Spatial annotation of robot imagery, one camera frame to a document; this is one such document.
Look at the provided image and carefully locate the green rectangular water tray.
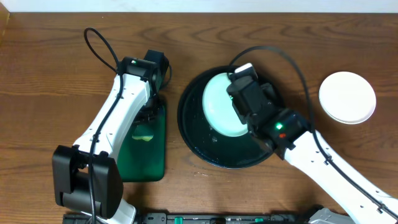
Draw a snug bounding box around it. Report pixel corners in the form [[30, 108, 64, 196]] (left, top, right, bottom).
[[117, 107, 167, 182]]

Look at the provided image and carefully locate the round black tray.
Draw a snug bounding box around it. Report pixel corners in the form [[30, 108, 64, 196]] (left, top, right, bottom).
[[177, 65, 272, 169]]

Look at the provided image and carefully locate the mint plate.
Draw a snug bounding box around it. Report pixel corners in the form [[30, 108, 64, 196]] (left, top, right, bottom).
[[202, 73, 248, 137], [326, 111, 373, 125]]

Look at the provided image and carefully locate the dark green sponge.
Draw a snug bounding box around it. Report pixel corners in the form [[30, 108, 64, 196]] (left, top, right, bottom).
[[132, 133, 154, 142]]

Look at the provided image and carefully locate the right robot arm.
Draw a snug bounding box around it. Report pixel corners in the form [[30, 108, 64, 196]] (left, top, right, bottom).
[[245, 82, 397, 223]]

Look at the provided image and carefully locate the white plate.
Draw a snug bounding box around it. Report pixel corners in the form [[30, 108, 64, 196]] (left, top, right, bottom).
[[318, 72, 376, 114]]

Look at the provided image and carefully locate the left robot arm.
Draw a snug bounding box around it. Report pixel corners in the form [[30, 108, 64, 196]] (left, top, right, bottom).
[[52, 52, 170, 223]]

